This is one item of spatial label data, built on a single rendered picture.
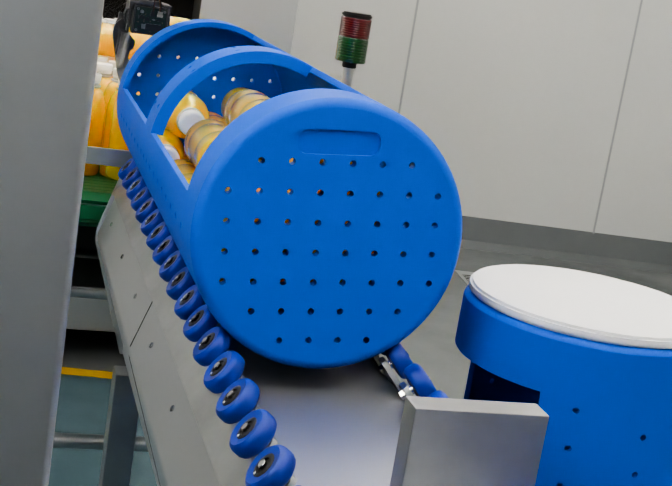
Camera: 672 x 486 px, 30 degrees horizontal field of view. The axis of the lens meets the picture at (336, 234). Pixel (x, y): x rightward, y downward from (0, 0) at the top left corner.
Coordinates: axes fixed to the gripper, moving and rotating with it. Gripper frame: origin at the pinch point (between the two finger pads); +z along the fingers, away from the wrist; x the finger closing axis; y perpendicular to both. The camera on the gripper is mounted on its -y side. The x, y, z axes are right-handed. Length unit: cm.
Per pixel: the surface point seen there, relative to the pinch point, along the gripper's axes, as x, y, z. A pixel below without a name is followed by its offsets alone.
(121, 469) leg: 3, 21, 65
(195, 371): -2, 100, 18
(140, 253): -2, 51, 18
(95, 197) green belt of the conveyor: -5.2, 5.6, 20.8
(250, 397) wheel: 0, 118, 13
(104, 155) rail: -4.4, 4.3, 13.5
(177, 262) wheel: -1, 74, 13
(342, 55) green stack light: 43, -24, -7
